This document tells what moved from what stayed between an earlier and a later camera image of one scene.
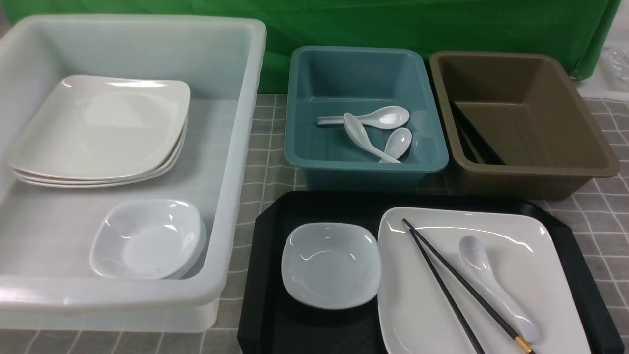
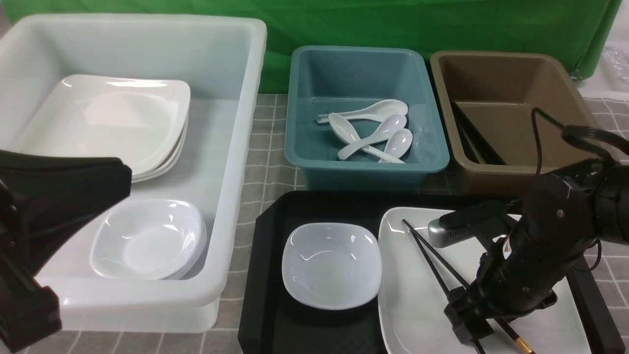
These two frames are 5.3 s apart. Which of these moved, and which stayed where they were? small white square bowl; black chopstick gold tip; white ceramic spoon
Moved: white ceramic spoon
Stayed: small white square bowl; black chopstick gold tip
